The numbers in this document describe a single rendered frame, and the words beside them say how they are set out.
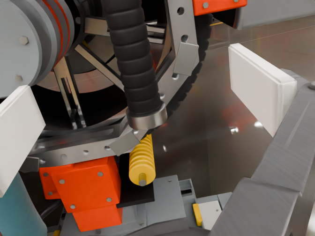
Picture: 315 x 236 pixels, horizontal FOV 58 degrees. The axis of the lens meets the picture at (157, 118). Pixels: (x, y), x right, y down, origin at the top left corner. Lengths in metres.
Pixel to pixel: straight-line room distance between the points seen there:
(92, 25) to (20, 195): 0.34
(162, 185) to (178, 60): 0.61
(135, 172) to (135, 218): 0.32
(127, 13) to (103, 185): 0.43
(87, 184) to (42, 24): 0.35
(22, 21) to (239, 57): 0.26
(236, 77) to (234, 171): 1.25
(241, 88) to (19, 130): 0.13
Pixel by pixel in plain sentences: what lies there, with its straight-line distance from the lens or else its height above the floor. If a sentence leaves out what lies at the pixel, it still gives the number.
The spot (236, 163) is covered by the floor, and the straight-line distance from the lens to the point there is 1.46.
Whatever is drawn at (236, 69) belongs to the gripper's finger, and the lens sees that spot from 0.17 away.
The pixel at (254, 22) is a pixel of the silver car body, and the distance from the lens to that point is 0.70.
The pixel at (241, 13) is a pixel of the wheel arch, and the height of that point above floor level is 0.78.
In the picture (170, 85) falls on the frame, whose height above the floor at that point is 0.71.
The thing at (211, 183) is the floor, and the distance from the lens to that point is 1.36.
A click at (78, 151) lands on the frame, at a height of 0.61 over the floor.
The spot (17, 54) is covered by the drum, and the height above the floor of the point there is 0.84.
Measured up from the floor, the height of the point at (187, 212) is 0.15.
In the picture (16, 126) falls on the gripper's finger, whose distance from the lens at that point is 0.17.
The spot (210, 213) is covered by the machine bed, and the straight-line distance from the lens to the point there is 1.12.
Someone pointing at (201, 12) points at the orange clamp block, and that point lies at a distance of 0.50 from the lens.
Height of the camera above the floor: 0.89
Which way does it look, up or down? 27 degrees down
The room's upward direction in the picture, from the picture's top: 12 degrees counter-clockwise
